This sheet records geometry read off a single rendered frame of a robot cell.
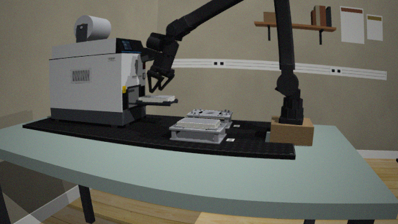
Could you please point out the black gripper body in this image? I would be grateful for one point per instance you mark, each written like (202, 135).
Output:
(165, 68)

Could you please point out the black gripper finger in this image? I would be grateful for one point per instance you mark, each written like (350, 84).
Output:
(160, 79)
(170, 78)

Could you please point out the grey roll on dark bracket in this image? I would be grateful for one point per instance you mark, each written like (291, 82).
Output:
(98, 28)

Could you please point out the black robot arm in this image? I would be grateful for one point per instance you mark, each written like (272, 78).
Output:
(287, 83)

